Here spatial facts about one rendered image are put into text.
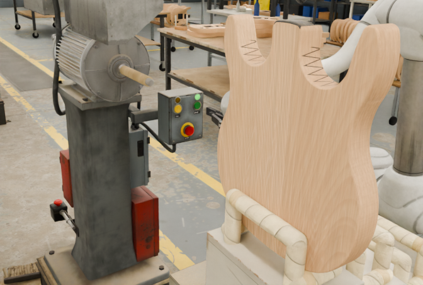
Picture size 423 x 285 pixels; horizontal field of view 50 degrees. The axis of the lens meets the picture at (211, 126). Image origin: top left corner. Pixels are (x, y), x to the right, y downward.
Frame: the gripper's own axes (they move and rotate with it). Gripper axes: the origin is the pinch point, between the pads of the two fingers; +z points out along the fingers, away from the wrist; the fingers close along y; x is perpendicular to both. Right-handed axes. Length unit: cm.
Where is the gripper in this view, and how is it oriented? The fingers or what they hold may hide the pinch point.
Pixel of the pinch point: (213, 112)
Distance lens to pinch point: 173.1
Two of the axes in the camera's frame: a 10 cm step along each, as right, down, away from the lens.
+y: 8.2, -1.7, 5.4
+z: -5.7, -2.9, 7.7
